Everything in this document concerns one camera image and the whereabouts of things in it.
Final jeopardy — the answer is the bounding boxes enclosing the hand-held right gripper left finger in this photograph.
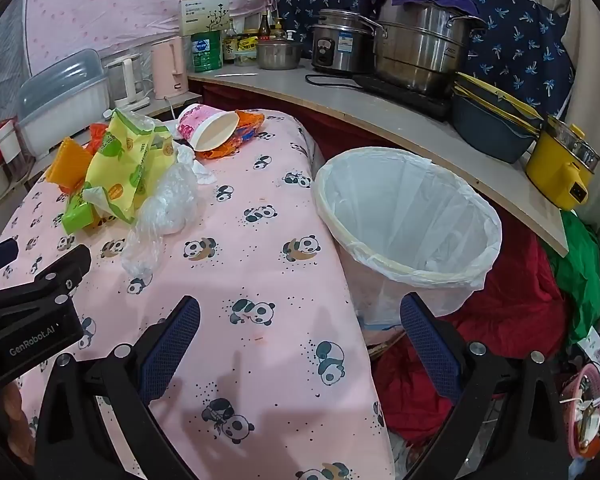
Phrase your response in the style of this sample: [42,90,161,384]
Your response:
[32,295,203,480]

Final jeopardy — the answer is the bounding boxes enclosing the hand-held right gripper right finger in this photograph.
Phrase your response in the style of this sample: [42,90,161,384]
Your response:
[399,292,571,480]

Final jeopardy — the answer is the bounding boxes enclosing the orange foam fruit net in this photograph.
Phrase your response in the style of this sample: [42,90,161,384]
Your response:
[46,136,93,193]

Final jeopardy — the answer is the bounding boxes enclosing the yellow green snack wrapper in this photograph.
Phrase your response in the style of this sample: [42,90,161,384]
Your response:
[82,108,176,226]

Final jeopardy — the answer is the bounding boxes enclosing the bin with white liner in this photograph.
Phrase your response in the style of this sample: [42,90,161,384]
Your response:
[314,146,503,331]

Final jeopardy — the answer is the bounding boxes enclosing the pink paper cup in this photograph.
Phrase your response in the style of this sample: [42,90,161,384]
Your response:
[177,103,241,152]

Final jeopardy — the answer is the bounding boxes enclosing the orange printed snack bag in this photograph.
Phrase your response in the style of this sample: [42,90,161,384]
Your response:
[195,109,266,161]

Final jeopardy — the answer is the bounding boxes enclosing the person's left hand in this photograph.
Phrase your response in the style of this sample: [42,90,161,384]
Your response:
[0,381,37,467]

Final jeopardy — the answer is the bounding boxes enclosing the red cloth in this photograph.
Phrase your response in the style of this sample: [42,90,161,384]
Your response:
[370,205,571,443]

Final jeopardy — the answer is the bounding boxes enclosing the red white container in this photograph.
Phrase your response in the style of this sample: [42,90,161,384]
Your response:
[0,120,33,196]

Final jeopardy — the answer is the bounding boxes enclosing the pink panda print blanket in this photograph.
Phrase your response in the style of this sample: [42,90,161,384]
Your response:
[0,110,396,480]

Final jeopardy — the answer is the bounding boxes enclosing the plastic dish box with lid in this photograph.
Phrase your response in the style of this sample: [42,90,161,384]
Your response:
[17,49,112,158]

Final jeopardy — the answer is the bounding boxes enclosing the pink plastic basket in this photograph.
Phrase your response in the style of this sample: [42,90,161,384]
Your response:
[560,362,600,461]

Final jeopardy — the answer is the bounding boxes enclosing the green cloth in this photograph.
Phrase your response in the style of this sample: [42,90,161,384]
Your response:
[545,210,600,346]

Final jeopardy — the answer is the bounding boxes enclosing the white glass kettle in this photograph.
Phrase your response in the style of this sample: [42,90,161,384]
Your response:
[104,53,151,111]

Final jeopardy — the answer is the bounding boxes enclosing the grey patterned cloth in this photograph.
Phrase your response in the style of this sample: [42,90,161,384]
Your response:
[0,10,28,126]

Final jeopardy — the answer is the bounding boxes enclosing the yellow electric pot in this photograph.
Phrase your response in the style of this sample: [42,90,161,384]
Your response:
[525,115,600,211]

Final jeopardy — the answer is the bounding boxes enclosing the dark blue stacked basins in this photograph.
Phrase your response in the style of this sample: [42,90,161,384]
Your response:
[451,92,538,164]

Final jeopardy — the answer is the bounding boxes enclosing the pink electric kettle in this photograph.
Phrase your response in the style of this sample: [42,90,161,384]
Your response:
[151,36,190,101]

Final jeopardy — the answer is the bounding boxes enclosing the dark red counter skirt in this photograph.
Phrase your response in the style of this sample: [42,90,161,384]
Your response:
[200,82,381,161]

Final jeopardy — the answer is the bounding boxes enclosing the black induction cooker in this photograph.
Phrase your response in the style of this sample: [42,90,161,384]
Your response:
[355,74,456,121]

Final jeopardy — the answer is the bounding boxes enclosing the green tin can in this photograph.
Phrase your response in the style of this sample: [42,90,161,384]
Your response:
[190,30,224,73]

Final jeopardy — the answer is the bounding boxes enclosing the grey basin yellow rim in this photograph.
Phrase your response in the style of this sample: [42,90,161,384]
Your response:
[452,72,543,126]

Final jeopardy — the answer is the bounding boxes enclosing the pink dotted cloth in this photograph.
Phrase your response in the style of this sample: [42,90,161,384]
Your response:
[22,0,281,68]

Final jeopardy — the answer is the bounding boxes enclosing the dark sauce bottle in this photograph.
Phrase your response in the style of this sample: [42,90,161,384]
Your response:
[222,22,238,65]

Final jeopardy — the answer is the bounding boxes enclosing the white green carton box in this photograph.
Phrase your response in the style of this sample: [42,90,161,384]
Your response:
[181,0,231,37]

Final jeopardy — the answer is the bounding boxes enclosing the small steel bowl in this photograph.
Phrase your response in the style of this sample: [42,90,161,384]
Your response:
[256,37,303,71]

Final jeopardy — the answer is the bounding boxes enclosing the large steel steamer pot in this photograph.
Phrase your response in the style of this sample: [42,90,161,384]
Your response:
[370,0,488,96]

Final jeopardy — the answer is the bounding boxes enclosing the navy printed cloth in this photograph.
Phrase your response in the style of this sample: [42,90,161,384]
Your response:
[275,0,576,126]

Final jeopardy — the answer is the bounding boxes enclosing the steel rice cooker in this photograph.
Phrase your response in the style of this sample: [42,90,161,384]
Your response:
[310,8,381,76]

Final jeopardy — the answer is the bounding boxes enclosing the beige curtain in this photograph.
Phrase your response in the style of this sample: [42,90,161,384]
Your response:
[552,0,600,241]

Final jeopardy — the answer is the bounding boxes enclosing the black power cable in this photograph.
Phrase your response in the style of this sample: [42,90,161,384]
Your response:
[305,74,361,88]

